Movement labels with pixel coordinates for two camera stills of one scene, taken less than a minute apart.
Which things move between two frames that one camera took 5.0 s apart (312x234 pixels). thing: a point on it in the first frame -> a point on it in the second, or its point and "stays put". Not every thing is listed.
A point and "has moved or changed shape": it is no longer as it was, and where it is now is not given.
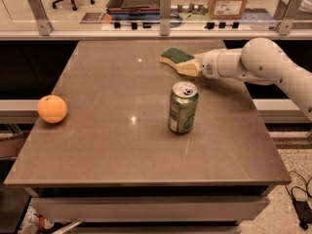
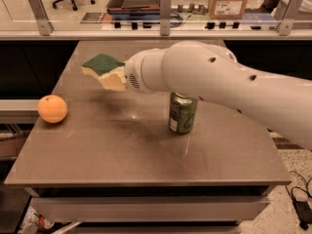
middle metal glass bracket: [165, 13] stays put
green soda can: [182, 108] stays put
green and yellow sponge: [180, 60] has moved or changed shape
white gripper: [208, 65] -> [134, 72]
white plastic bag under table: [33, 222] stays put
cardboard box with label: [228, 2] stays put
